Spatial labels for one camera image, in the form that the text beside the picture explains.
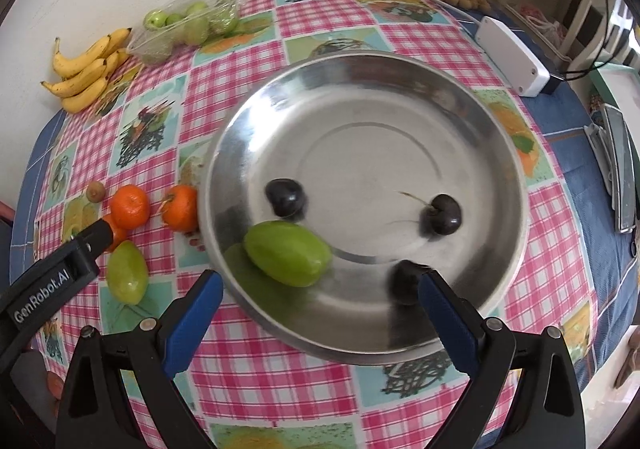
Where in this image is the yellow banana bunch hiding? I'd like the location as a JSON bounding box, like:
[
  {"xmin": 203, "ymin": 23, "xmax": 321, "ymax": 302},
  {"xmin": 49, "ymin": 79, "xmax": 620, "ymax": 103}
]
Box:
[{"xmin": 40, "ymin": 27, "xmax": 132, "ymax": 114}]

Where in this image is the white plastic box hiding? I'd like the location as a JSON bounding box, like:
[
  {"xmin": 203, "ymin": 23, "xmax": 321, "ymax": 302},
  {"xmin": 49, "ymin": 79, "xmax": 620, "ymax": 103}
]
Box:
[{"xmin": 475, "ymin": 16, "xmax": 550, "ymax": 98}]

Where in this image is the silver metal plate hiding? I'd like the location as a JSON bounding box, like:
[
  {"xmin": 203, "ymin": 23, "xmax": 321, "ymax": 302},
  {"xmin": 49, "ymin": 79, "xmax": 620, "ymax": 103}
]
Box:
[{"xmin": 198, "ymin": 50, "xmax": 529, "ymax": 365}]

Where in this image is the white shelf furniture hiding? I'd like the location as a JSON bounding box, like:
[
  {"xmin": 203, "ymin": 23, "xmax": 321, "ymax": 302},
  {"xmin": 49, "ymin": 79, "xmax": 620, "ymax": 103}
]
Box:
[{"xmin": 502, "ymin": 0, "xmax": 639, "ymax": 76}]

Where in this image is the brown kiwi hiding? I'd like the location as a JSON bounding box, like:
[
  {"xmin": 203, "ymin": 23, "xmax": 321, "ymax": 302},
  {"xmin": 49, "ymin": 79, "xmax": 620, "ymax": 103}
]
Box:
[{"xmin": 85, "ymin": 181, "xmax": 106, "ymax": 203}]

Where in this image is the plastic tray of green fruits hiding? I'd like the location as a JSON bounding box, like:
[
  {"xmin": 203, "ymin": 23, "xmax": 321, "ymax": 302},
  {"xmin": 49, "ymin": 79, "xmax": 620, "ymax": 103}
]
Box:
[{"xmin": 127, "ymin": 0, "xmax": 240, "ymax": 65}]

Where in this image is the large green mango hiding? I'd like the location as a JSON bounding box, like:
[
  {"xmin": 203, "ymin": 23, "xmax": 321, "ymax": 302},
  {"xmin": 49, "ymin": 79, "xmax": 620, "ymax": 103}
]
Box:
[{"xmin": 243, "ymin": 220, "xmax": 332, "ymax": 287}]

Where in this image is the orange tangerine with stem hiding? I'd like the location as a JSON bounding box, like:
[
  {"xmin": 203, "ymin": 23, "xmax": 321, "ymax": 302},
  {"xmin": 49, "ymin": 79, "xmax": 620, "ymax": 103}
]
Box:
[{"xmin": 160, "ymin": 184, "xmax": 198, "ymax": 233}]

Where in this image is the small green mango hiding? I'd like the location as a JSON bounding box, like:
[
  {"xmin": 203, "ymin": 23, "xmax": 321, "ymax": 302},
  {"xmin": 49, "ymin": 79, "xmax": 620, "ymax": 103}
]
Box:
[{"xmin": 105, "ymin": 240, "xmax": 149, "ymax": 305}]

